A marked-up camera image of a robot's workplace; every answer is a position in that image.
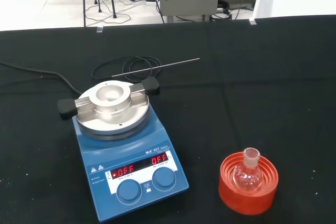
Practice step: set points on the thin metal probe rod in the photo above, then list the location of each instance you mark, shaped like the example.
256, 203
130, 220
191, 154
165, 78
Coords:
157, 67

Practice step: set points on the black bench cloth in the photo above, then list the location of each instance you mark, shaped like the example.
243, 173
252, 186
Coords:
236, 90

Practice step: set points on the blue base heater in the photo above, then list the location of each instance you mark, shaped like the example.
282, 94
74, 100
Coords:
105, 155

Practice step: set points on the clear cloth clip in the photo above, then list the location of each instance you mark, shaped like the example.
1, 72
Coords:
99, 29
252, 21

